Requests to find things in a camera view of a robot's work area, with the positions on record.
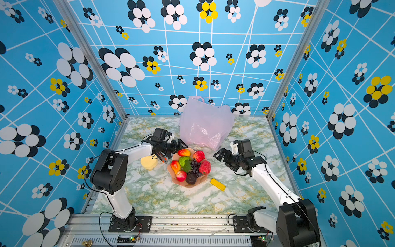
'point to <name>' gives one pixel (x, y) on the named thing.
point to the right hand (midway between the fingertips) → (220, 159)
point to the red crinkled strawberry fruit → (204, 167)
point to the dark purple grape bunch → (196, 165)
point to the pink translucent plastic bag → (204, 125)
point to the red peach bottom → (181, 176)
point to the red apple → (199, 156)
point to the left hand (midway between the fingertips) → (185, 149)
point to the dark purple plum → (191, 178)
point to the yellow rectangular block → (218, 184)
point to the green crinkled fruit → (182, 159)
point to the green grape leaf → (187, 167)
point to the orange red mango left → (175, 166)
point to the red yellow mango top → (183, 153)
